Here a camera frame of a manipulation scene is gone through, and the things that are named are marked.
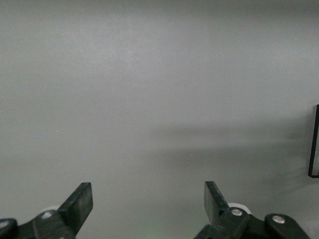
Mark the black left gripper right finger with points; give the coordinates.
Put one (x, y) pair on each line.
(219, 219)

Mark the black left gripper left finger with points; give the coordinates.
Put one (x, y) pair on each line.
(72, 214)

